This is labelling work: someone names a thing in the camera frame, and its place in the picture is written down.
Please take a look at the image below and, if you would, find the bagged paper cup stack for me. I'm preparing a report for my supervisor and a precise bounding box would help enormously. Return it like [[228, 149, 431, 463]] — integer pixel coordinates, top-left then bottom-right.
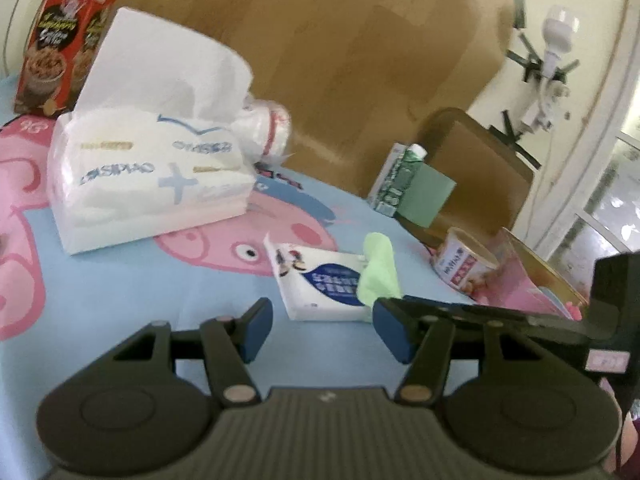
[[235, 97, 293, 163]]

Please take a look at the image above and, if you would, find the white window frame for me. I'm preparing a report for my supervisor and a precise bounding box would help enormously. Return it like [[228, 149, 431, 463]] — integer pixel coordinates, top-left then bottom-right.
[[545, 60, 640, 306]]

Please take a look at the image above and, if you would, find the brown padded board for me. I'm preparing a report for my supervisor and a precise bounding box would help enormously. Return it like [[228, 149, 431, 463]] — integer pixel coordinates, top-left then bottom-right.
[[400, 107, 535, 248]]

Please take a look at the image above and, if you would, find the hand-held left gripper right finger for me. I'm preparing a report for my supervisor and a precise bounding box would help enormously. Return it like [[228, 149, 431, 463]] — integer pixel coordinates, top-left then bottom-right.
[[372, 304, 592, 404]]

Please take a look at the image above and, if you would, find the white plug-in bulb lamp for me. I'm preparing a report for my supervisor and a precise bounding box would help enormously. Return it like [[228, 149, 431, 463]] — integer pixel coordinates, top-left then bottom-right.
[[517, 5, 581, 133]]

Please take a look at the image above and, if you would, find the wooden headboard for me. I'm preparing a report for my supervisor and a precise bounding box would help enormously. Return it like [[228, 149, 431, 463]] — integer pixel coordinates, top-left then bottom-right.
[[92, 0, 518, 201]]

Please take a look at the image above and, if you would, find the red cereal box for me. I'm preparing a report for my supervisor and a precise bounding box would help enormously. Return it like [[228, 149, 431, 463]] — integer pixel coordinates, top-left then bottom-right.
[[14, 0, 123, 118]]

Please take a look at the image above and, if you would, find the light green cloth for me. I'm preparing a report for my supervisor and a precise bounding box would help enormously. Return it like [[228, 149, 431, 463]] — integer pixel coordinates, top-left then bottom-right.
[[356, 231, 403, 307]]

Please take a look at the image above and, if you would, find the green drink carton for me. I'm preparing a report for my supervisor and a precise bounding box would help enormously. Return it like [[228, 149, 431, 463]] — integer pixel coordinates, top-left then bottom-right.
[[367, 142, 428, 218]]

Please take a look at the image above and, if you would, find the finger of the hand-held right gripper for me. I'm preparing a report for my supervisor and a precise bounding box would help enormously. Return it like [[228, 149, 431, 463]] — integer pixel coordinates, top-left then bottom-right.
[[376, 296, 595, 347]]

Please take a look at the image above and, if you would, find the white tissue pack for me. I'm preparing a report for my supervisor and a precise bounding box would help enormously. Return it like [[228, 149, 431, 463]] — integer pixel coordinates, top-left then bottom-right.
[[47, 7, 257, 257]]

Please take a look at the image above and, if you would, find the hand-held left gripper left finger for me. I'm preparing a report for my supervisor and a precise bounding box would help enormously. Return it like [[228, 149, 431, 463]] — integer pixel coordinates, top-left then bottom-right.
[[57, 296, 274, 406]]

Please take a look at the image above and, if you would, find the pink cardboard box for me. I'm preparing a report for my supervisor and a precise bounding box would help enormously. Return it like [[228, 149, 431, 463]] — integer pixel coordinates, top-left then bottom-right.
[[472, 227, 593, 321]]

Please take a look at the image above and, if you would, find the white blue wet wipes pack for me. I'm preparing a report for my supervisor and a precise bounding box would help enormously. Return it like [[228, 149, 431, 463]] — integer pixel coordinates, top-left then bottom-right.
[[263, 232, 376, 322]]

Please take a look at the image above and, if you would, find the green paper card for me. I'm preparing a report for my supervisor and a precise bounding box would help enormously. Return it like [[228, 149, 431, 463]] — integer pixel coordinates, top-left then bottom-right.
[[395, 162, 457, 228]]

